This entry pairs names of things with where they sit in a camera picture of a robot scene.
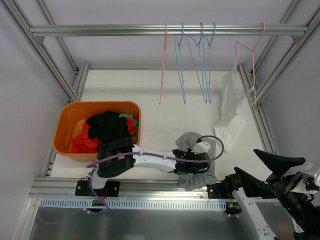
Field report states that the grey tank top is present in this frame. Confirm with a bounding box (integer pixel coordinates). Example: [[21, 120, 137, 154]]
[[175, 132, 217, 191]]

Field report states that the green tank top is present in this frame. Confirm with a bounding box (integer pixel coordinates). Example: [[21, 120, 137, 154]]
[[119, 113, 139, 142]]

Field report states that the white cloth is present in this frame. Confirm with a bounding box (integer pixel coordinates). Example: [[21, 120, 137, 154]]
[[214, 62, 246, 153]]

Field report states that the black tank top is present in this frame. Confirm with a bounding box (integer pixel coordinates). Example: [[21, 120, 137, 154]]
[[86, 110, 131, 143]]

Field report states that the red tank top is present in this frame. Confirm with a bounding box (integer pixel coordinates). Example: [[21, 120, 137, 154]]
[[71, 119, 138, 154]]

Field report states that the blue wire hanger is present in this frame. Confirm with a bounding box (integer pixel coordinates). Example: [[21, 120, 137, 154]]
[[174, 23, 186, 104]]

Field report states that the pink wire hanger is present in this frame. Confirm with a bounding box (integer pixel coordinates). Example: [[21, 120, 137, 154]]
[[159, 23, 168, 105]]

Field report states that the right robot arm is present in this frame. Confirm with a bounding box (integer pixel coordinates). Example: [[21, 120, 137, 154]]
[[218, 149, 320, 240]]

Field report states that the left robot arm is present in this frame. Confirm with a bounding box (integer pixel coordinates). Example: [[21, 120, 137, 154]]
[[86, 137, 212, 198]]

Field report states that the orange plastic basket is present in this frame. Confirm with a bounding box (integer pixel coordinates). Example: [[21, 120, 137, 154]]
[[52, 101, 141, 162]]

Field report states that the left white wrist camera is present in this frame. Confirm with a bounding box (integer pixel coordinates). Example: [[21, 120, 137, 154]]
[[193, 140, 211, 154]]

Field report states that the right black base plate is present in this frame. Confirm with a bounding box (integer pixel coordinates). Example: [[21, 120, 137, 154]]
[[206, 183, 225, 199]]

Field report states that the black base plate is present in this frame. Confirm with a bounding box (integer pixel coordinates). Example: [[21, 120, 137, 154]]
[[74, 179, 120, 197], [206, 183, 225, 199]]

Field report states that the white slotted cable duct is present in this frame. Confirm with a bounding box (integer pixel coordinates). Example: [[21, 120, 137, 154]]
[[39, 198, 227, 211]]

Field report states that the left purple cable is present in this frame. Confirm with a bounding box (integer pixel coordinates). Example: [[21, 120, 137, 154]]
[[86, 134, 225, 215]]

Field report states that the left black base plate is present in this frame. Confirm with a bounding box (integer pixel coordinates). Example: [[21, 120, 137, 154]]
[[74, 179, 120, 197]]

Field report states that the aluminium hanging rail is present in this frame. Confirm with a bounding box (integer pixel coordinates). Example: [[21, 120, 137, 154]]
[[29, 23, 309, 37]]

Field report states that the aluminium front rail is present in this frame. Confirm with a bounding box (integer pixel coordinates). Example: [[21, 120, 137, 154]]
[[28, 177, 276, 201]]

